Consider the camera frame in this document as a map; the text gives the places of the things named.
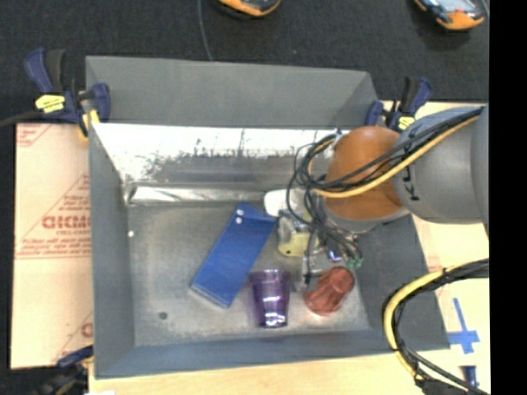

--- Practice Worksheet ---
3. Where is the pale yellow plastic object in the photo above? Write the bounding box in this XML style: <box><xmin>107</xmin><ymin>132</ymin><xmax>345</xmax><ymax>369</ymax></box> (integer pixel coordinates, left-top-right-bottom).
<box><xmin>277</xmin><ymin>229</ymin><xmax>319</xmax><ymax>258</ymax></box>

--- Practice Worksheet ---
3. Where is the red clear plastic cup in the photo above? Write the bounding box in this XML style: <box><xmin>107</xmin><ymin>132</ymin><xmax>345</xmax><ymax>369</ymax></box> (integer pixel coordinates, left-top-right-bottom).
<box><xmin>303</xmin><ymin>266</ymin><xmax>356</xmax><ymax>316</ymax></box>

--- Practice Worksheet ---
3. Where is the white rounded object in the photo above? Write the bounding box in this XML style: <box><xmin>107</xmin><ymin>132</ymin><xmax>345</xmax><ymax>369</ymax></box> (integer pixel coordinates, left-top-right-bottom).
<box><xmin>263</xmin><ymin>188</ymin><xmax>308</xmax><ymax>218</ymax></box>

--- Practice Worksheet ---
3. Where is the grey metal bin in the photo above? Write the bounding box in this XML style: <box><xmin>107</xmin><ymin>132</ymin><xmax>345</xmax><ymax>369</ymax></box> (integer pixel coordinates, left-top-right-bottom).
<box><xmin>84</xmin><ymin>55</ymin><xmax>450</xmax><ymax>378</ymax></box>

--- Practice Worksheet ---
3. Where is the brown cardboard board, red print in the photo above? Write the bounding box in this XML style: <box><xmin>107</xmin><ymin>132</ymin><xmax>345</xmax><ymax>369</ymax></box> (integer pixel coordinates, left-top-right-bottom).
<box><xmin>10</xmin><ymin>122</ymin><xmax>95</xmax><ymax>369</ymax></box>

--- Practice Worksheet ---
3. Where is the purple clear plastic cup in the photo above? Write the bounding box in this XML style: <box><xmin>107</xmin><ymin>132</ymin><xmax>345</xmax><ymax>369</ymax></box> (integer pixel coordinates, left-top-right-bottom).
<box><xmin>248</xmin><ymin>268</ymin><xmax>291</xmax><ymax>328</ymax></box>

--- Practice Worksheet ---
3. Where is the blue flat block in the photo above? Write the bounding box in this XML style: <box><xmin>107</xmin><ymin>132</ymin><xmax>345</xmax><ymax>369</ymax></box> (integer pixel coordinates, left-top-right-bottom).
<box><xmin>190</xmin><ymin>202</ymin><xmax>277</xmax><ymax>309</ymax></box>

